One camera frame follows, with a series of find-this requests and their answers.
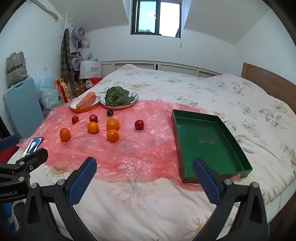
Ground plaid scarf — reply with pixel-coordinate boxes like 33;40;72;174
60;28;71;77

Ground orange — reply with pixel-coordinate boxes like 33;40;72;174
87;121;99;134
59;128;71;142
106;118;120;131
107;129;120;142

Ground floral duvet bed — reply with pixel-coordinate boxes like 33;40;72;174
7;64;296;241

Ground blue cloth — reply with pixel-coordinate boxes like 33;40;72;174
0;202;20;234

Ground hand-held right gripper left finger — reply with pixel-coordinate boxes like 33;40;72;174
21;157;97;241

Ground red and yellow sack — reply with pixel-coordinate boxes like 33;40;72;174
55;77;72;103

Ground carrot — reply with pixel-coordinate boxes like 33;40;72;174
76;92;96;109

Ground white patterned plate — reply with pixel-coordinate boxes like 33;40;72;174
100;91;139;110

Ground smartphone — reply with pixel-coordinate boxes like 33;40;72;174
21;137;44;159

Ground wooden headboard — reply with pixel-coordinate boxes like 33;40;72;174
241;62;296;102

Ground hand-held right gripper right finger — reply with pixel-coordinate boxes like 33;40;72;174
192;157;270;241

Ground white slatted panel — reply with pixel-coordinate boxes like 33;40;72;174
100;61;222;78

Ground orange rimmed plate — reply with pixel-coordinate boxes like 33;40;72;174
69;95;101;113

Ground white coat rack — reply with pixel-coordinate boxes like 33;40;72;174
57;14;74;81

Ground dark framed window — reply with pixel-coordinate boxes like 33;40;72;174
131;0;183;38

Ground purple fan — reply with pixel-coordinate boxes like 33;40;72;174
70;57;82;71
71;27;85;40

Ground grey printed bag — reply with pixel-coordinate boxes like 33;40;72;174
6;51;28;89

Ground green leafy vegetable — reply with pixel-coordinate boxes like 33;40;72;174
104;86;135;106

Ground light blue plastic bag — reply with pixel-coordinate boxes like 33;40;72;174
34;63;55;93
38;89;62;110

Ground beige curved object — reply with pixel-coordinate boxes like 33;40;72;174
25;0;58;21

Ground white paper bag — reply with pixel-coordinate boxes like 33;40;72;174
79;60;102;79

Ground pink plastic sheet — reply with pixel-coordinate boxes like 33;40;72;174
17;98;241;192

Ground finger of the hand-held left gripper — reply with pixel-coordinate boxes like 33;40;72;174
0;135;20;151
0;148;49;183

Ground light blue folded panel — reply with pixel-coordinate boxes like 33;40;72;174
3;77;44;139

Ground green rectangular tray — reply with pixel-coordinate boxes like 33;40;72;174
171;109;253;184

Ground red cloth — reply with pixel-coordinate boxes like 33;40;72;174
0;146;19;164

